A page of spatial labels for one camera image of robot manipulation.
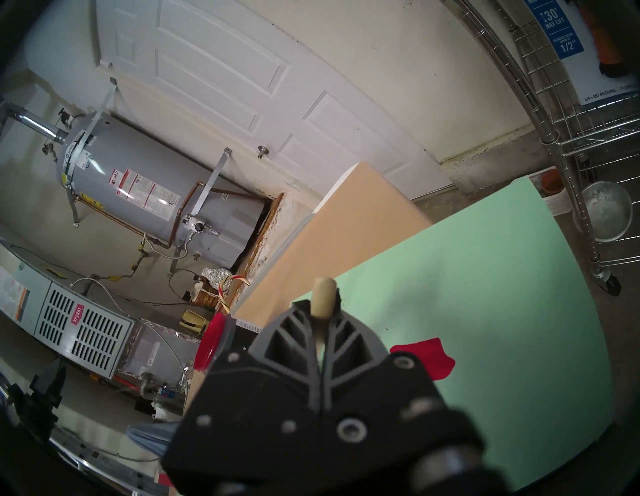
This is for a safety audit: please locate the metal heater strap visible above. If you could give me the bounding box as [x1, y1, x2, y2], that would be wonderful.
[170, 147, 233, 273]

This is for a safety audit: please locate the utility pump box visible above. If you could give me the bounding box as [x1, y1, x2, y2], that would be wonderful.
[522, 0, 640, 107]

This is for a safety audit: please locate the grey bryant furnace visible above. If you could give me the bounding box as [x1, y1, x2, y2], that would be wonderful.
[0, 245, 201, 396]

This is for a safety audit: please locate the gas pipe with yellow valve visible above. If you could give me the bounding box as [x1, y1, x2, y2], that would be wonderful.
[95, 240, 151, 283]

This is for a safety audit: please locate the wicker basket with handle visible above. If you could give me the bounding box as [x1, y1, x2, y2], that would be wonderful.
[190, 280, 223, 308]

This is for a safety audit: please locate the white cup with brown contents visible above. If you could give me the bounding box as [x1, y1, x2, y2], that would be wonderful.
[530, 167, 573, 217]

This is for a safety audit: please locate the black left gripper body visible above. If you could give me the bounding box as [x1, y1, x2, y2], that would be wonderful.
[7, 380, 63, 443]

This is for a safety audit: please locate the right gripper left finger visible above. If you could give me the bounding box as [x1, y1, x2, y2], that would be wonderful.
[162, 300, 323, 478]

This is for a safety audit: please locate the white platform with wood top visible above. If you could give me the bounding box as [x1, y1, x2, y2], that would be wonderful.
[220, 192, 321, 321]

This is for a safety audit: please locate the chrome wire shelf rack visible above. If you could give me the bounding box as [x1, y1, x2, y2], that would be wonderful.
[450, 0, 640, 296]

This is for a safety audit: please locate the grey water heater tank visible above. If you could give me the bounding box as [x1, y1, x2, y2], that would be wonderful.
[57, 112, 268, 268]

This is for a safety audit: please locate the brown board table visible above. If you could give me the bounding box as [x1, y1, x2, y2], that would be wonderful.
[185, 162, 433, 401]

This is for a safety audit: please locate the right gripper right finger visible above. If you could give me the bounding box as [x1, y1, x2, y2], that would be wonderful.
[321, 289, 444, 417]

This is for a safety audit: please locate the red paint sample jar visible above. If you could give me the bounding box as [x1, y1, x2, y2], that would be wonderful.
[194, 312, 263, 373]

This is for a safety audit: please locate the aluminium ladder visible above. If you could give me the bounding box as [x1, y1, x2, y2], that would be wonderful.
[50, 425, 166, 496]

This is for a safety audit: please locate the grey metal vent pipe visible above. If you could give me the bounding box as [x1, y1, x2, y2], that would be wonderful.
[0, 102, 68, 145]

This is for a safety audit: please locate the green paper sheet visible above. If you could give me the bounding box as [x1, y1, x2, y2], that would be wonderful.
[295, 177, 616, 491]

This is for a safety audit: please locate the wooden handle paint brush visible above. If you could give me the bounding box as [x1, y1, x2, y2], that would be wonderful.
[311, 277, 338, 322]

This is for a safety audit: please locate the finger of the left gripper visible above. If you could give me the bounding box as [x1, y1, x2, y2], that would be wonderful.
[30, 357, 68, 396]

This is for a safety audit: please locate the foil wrapped object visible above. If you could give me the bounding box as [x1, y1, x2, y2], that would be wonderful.
[201, 266, 233, 288]

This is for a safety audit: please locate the yellow metal can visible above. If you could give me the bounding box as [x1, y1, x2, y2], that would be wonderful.
[179, 310, 211, 336]

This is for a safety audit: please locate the blue cloth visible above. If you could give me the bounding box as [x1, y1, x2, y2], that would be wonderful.
[127, 422, 178, 458]

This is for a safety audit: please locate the striped candy cane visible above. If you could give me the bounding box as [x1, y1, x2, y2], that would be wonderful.
[219, 275, 251, 313]

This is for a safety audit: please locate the white panel door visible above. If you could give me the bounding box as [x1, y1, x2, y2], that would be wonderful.
[95, 0, 453, 201]

